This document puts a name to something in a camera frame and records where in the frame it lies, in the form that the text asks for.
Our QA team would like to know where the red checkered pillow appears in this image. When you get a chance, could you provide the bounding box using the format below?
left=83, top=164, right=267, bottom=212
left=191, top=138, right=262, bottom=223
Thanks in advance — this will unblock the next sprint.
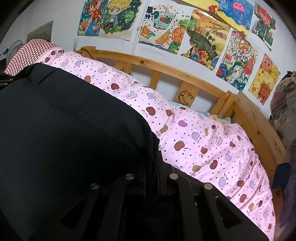
left=4, top=39, right=59, bottom=76

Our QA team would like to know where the oranges and cup drawing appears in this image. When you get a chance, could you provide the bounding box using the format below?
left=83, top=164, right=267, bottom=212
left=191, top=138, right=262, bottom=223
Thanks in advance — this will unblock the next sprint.
left=139, top=4, right=191, bottom=54

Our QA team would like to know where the wooden bed frame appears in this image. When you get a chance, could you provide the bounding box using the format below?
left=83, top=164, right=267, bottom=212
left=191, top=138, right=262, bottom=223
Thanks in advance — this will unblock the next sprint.
left=77, top=46, right=287, bottom=183

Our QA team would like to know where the landscape dinosaur drawing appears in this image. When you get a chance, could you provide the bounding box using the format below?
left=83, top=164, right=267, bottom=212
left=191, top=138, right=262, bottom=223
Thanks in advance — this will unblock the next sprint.
left=181, top=9, right=230, bottom=70

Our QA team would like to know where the red 2024 festive drawing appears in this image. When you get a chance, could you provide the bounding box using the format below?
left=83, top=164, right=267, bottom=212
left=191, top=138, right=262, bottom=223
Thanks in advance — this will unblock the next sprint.
left=216, top=31, right=259, bottom=91

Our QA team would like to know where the standing electric fan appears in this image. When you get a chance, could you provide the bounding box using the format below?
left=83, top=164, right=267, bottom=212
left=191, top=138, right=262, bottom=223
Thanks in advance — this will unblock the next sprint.
left=1, top=40, right=23, bottom=64

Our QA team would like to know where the pink apple-print quilt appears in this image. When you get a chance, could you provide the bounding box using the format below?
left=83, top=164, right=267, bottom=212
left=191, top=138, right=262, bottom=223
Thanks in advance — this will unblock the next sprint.
left=37, top=47, right=276, bottom=240

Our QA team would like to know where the mermaid girl drawing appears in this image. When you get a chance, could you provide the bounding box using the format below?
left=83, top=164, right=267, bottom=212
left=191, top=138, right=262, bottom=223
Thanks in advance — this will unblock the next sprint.
left=77, top=0, right=108, bottom=36

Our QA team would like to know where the black winter jacket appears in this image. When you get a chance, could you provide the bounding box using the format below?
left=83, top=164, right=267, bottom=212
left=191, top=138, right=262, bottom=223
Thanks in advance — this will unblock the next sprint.
left=1, top=64, right=175, bottom=240

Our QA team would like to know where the blue sea beach drawing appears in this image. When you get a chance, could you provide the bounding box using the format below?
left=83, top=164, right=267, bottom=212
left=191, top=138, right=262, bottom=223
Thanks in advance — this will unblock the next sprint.
left=184, top=0, right=254, bottom=35

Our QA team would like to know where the yellow bear drawing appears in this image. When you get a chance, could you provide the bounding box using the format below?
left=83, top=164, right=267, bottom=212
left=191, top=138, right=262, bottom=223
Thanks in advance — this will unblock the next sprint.
left=248, top=54, right=280, bottom=105

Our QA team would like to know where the red-haired green-coat figure drawing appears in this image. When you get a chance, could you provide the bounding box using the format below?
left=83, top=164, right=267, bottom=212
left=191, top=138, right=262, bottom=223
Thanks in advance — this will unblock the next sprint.
left=253, top=3, right=276, bottom=50

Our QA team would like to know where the blond boy drawing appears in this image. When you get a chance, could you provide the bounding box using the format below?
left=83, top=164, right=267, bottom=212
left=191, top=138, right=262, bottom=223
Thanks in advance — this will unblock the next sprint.
left=99, top=0, right=142, bottom=41

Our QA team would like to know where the bagged bedding bundle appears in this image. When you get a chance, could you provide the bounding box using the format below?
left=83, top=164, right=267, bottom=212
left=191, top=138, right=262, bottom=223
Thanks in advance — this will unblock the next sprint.
left=269, top=70, right=296, bottom=151

